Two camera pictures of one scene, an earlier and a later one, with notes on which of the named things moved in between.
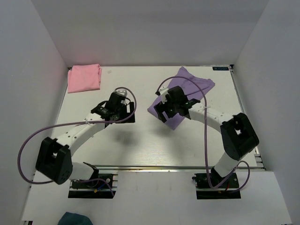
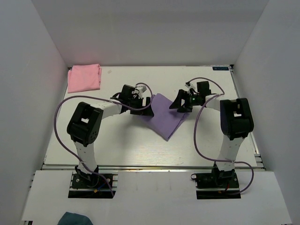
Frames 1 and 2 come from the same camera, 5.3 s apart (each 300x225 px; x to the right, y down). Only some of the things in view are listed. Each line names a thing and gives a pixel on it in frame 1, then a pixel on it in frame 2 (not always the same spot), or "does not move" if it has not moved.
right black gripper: (161, 108) -> (177, 104)
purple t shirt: (195, 88) -> (165, 121)
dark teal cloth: (70, 218) does not move
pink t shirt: (83, 78) does not move
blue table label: (221, 68) does not move
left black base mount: (104, 186) does not move
